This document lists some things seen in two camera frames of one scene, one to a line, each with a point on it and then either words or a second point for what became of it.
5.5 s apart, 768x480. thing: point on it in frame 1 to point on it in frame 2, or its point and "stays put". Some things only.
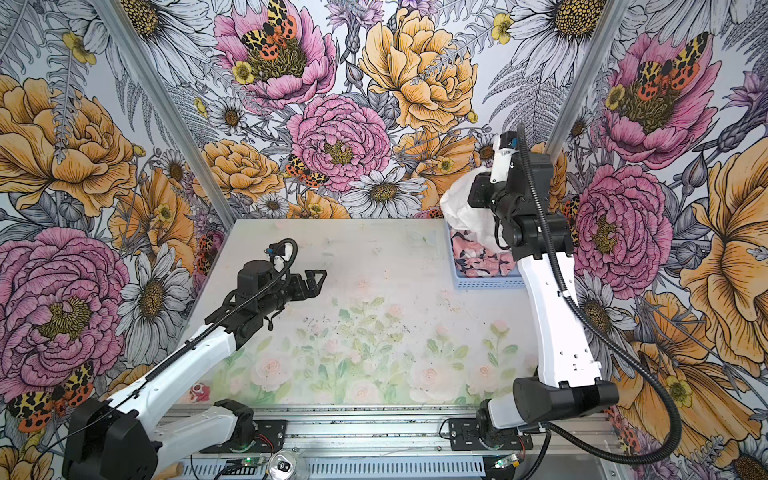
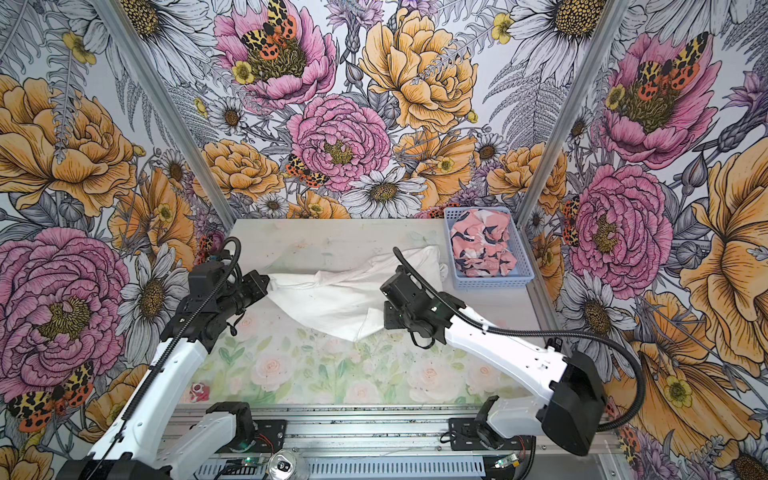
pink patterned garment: x=473 y=260 stays put
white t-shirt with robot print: x=462 y=216 to x=347 y=301
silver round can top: x=283 y=465 stays put
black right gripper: x=481 y=182 to x=389 y=317
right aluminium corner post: x=607 y=21 stays put
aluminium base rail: x=383 y=433 stays put
